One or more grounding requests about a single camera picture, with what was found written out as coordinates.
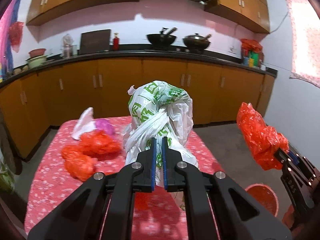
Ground red plastic bag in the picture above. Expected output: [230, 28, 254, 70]
[9, 21, 24, 53]
[61, 145, 97, 181]
[79, 130, 122, 157]
[236, 102, 289, 171]

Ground red plastic bag front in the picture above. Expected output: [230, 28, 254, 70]
[61, 145, 97, 181]

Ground white paper sheet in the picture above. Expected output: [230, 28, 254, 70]
[72, 107, 96, 140]

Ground white green printed plastic bag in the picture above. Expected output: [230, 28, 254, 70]
[123, 81, 199, 186]

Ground black kitchen countertop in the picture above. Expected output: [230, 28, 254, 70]
[1, 44, 278, 88]

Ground person's right hand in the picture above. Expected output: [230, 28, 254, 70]
[282, 205, 304, 235]

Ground red floral tablecloth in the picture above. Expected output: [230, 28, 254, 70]
[24, 115, 223, 240]

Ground magenta plastic bag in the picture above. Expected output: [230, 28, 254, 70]
[94, 118, 114, 136]

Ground lower wooden cabinets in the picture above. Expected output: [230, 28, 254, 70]
[1, 57, 276, 160]

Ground green white bucket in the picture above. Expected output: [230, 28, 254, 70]
[0, 161, 15, 193]

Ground red bag over containers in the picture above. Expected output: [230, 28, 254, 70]
[240, 38, 263, 53]

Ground pink window curtain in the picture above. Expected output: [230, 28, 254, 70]
[286, 0, 319, 87]

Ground black lidded wok right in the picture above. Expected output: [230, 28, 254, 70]
[182, 33, 212, 51]

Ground upper right wooden cabinet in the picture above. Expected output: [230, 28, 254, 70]
[204, 0, 270, 34]

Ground green basin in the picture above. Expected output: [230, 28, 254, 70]
[27, 55, 47, 69]

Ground black wok left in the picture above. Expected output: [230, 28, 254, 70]
[146, 27, 177, 48]

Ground dark cutting board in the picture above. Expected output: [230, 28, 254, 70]
[79, 29, 111, 55]

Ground red bottle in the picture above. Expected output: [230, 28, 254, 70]
[112, 33, 119, 51]

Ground pink basin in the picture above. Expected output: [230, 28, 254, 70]
[29, 48, 46, 58]

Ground clear wrapped jar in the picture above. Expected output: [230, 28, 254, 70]
[62, 34, 73, 58]

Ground hanging red plastic bag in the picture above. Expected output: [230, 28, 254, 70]
[9, 21, 24, 53]

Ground pink blue curtain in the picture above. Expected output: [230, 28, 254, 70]
[1, 0, 21, 82]

